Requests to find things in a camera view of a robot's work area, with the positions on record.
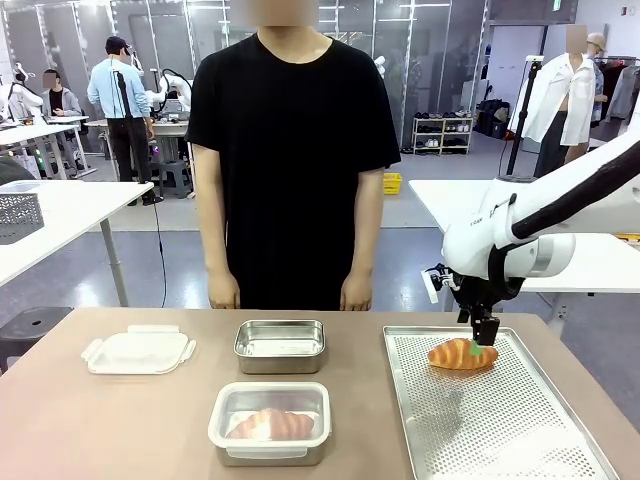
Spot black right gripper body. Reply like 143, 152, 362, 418
451, 272, 502, 326

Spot golden brown croissant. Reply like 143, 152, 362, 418
426, 337, 500, 372
226, 407, 317, 442

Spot translucent white clip lid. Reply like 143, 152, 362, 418
81, 323, 197, 376
207, 381, 333, 447

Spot person's left forearm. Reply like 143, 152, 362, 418
344, 214, 385, 280

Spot person's right forearm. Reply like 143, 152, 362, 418
198, 209, 240, 279

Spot stainless steel rectangular container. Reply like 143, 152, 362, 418
233, 319, 327, 376
212, 433, 330, 454

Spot person's left hand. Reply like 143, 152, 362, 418
339, 274, 376, 313

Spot person's right hand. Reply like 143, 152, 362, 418
208, 273, 242, 310

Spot perforated metal baking tray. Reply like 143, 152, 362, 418
382, 324, 622, 480

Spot white table with black pole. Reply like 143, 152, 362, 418
408, 177, 640, 321

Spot white shoe rack with shoes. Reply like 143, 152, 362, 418
411, 109, 476, 157

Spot mannequin in white shirt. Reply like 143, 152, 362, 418
508, 23, 610, 179

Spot person in black t-shirt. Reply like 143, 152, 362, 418
184, 0, 403, 312

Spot clothes rack with garments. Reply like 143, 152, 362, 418
593, 54, 640, 124

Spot grey plastic step stool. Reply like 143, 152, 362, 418
148, 159, 194, 200

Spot black tripod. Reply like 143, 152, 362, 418
112, 69, 164, 207

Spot white table with grey basket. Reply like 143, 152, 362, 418
0, 179, 156, 309

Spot man in light blue shirt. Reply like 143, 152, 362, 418
86, 35, 157, 184

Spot dark grey round stool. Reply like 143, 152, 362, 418
0, 306, 75, 375

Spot seated person in grey jacket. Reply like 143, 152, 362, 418
39, 69, 84, 119

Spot grey perforated plastic basket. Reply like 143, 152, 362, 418
0, 191, 42, 246

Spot white background work table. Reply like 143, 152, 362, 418
0, 115, 99, 180

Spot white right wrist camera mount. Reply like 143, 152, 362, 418
420, 263, 455, 304

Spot black sleeved right arm cable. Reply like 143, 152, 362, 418
513, 156, 640, 240

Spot black camera pole stand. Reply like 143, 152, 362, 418
503, 56, 545, 181

